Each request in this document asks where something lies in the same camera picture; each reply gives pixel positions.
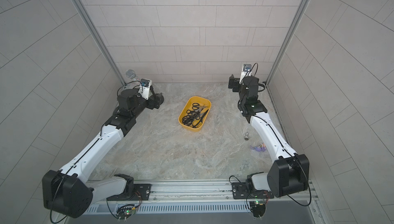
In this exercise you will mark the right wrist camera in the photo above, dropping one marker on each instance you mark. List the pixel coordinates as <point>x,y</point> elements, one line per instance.
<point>246,69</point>

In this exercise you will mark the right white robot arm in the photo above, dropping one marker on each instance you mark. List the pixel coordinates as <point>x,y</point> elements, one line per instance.
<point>289,173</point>

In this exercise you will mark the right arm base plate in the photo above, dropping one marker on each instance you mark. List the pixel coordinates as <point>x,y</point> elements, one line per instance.
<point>240,191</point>

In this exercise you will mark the purple toy figure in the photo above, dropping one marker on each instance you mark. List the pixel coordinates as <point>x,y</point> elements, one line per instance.
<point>259,148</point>

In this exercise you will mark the yellow plastic storage box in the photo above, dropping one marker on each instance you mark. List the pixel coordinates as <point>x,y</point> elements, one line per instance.
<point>188,106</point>

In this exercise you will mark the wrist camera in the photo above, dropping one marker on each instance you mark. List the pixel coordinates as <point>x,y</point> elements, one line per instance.
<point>246,69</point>
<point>145,88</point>

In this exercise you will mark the large black scissors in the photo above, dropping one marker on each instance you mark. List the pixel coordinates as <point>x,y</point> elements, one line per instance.
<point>194,122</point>

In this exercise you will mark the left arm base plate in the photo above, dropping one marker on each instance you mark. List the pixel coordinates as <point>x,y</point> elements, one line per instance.
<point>138,192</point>

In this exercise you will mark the aluminium mounting rail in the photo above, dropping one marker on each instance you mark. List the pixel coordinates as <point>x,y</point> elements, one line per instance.
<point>176,190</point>

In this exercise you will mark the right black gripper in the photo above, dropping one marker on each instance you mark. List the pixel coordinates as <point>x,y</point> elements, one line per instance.
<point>233,83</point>

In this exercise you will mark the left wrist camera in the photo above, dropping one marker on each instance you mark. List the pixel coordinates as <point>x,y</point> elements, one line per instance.
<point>145,88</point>

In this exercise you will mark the glitter microphone on stand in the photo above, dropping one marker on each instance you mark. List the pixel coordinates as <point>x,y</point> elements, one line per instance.
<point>132,76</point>

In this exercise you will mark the left green circuit board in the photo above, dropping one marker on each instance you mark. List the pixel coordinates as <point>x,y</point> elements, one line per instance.
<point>125,212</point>

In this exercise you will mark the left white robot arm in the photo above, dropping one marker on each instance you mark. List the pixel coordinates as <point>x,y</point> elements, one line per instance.
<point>131,105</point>

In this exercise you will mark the black scissors in box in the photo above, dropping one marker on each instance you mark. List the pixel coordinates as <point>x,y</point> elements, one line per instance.
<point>200,121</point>

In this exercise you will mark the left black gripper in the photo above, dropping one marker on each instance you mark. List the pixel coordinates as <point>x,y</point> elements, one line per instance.
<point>155,101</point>

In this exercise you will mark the small black scissors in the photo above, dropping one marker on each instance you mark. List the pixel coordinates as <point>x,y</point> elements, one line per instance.
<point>197,106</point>

